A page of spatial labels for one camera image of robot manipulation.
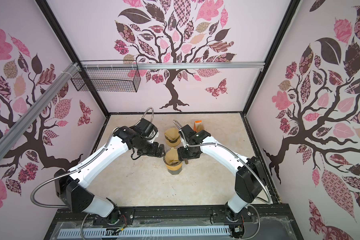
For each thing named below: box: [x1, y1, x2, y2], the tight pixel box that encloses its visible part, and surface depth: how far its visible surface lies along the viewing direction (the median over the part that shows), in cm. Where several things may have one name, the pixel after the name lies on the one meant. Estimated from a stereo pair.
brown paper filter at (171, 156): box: [165, 147, 180, 165], surface depth 82 cm
